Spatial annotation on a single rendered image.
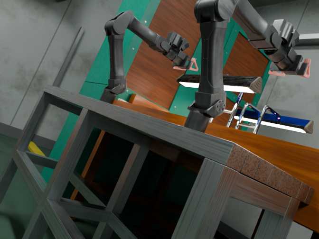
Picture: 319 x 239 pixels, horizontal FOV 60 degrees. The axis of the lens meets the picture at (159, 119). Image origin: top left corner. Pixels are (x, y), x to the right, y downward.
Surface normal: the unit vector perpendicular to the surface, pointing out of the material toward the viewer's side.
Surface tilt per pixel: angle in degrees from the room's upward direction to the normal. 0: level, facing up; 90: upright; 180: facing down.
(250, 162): 90
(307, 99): 90
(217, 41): 96
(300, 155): 90
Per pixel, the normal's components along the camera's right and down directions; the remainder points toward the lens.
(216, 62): 0.53, 0.19
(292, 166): -0.75, -0.38
